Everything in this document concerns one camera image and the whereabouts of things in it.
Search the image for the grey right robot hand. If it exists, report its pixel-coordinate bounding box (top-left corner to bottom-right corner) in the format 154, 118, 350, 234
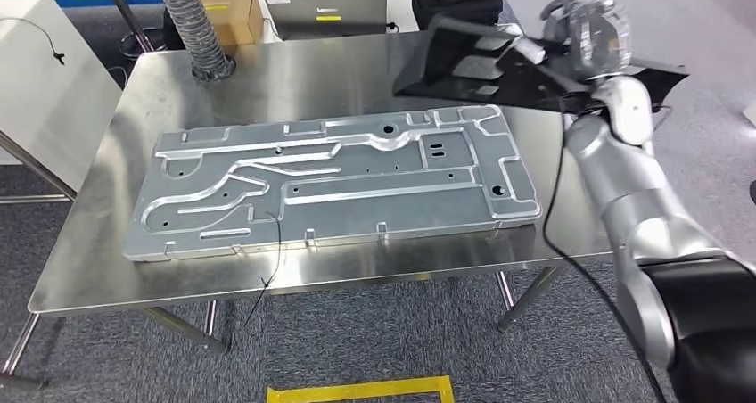
540, 0, 633, 83

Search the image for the black plastic panel part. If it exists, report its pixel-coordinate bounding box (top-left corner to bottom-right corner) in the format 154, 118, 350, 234
392, 12, 690, 116

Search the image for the steel workbench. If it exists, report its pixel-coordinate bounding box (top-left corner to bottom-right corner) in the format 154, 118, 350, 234
0, 29, 619, 391

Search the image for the black bag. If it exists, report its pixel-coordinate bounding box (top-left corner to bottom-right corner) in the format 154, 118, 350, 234
411, 0, 503, 32

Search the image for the machined aluminium plate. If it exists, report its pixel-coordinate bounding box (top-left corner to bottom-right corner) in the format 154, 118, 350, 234
122, 104, 543, 263

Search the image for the brown cardboard box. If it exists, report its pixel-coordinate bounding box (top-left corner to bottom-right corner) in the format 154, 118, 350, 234
197, 0, 265, 47

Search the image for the black pole stand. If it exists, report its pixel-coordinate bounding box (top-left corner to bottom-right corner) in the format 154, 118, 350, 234
99, 0, 170, 63

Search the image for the white cabinet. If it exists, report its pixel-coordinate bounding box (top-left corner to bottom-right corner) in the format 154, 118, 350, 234
0, 0, 123, 192

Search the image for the steel table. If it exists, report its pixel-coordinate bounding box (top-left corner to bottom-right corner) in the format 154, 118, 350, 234
0, 129, 78, 205

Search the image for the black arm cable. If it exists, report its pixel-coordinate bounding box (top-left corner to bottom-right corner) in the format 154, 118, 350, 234
541, 107, 670, 403

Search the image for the thin black wire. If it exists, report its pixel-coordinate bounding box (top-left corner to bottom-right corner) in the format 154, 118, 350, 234
0, 17, 66, 66
243, 210, 284, 327

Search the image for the grey ribbed hose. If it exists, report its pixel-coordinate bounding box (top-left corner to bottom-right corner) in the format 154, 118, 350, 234
156, 0, 237, 83

